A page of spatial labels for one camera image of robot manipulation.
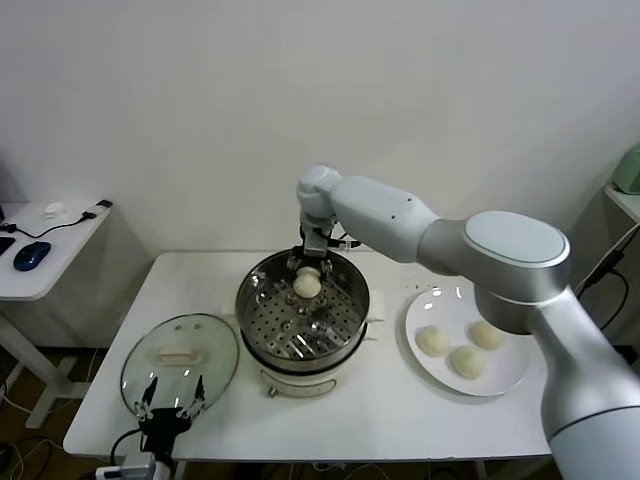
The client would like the stainless steel steamer basket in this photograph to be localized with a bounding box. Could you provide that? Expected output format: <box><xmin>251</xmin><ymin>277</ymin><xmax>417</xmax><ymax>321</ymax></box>
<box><xmin>222</xmin><ymin>248</ymin><xmax>387</xmax><ymax>370</ymax></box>

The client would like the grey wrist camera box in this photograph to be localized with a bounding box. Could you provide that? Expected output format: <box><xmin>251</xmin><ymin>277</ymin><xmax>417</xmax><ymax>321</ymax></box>
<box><xmin>303</xmin><ymin>228</ymin><xmax>329</xmax><ymax>259</ymax></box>
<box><xmin>122</xmin><ymin>452</ymin><xmax>157</xmax><ymax>480</ymax></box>

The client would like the blue computer mouse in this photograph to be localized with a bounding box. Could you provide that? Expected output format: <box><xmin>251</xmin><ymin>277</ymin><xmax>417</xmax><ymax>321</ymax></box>
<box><xmin>13</xmin><ymin>241</ymin><xmax>53</xmax><ymax>273</ymax></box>

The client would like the white steamed baozi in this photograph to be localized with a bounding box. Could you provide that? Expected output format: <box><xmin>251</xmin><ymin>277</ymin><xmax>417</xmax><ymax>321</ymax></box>
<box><xmin>292</xmin><ymin>266</ymin><xmax>322</xmax><ymax>300</ymax></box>
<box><xmin>468</xmin><ymin>320</ymin><xmax>509</xmax><ymax>350</ymax></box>
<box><xmin>416</xmin><ymin>324</ymin><xmax>453</xmax><ymax>358</ymax></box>
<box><xmin>448</xmin><ymin>344</ymin><xmax>487</xmax><ymax>381</ymax></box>

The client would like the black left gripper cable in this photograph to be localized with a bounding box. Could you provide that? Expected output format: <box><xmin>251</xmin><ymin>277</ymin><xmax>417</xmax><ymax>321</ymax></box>
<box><xmin>110</xmin><ymin>427</ymin><xmax>146</xmax><ymax>467</ymax></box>

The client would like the pale green appliance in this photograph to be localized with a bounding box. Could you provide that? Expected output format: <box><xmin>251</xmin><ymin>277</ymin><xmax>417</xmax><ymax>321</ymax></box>
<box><xmin>610</xmin><ymin>143</ymin><xmax>640</xmax><ymax>196</ymax></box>

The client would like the white round plate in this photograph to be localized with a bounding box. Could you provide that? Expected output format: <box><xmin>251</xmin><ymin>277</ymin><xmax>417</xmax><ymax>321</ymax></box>
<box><xmin>398</xmin><ymin>287</ymin><xmax>530</xmax><ymax>399</ymax></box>

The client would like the cream electric cooker base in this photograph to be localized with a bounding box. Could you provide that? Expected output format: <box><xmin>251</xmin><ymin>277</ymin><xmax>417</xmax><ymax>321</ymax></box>
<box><xmin>238</xmin><ymin>319</ymin><xmax>384</xmax><ymax>401</ymax></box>

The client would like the white side desk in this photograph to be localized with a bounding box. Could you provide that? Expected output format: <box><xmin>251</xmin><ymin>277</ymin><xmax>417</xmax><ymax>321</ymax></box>
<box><xmin>0</xmin><ymin>201</ymin><xmax>114</xmax><ymax>431</ymax></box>

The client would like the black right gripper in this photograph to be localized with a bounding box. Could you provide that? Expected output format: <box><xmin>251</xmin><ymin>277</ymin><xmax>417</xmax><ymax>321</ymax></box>
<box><xmin>287</xmin><ymin>248</ymin><xmax>335</xmax><ymax>275</ymax></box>

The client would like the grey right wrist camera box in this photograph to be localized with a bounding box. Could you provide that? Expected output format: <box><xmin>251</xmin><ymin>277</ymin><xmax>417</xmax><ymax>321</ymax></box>
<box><xmin>303</xmin><ymin>228</ymin><xmax>329</xmax><ymax>259</ymax></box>

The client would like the black cable with usb plug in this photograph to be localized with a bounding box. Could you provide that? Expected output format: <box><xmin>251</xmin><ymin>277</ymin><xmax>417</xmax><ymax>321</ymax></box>
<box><xmin>0</xmin><ymin>199</ymin><xmax>112</xmax><ymax>240</ymax></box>

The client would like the black power cable with adapter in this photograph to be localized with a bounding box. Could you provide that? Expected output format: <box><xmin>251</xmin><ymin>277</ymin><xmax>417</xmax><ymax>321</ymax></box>
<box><xmin>574</xmin><ymin>232</ymin><xmax>632</xmax><ymax>334</ymax></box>

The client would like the white side shelf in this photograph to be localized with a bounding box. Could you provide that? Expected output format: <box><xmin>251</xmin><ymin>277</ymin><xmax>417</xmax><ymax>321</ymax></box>
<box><xmin>602</xmin><ymin>183</ymin><xmax>640</xmax><ymax>226</ymax></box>

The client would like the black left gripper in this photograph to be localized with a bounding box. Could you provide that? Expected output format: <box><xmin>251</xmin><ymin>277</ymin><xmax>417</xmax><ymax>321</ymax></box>
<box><xmin>133</xmin><ymin>375</ymin><xmax>207</xmax><ymax>459</ymax></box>

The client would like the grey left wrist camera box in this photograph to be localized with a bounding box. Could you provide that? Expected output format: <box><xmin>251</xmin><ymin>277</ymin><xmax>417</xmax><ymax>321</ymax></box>
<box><xmin>122</xmin><ymin>452</ymin><xmax>157</xmax><ymax>480</ymax></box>

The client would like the round glass pot lid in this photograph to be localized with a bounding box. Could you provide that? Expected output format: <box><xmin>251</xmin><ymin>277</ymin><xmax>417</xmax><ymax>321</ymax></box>
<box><xmin>119</xmin><ymin>313</ymin><xmax>241</xmax><ymax>424</ymax></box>

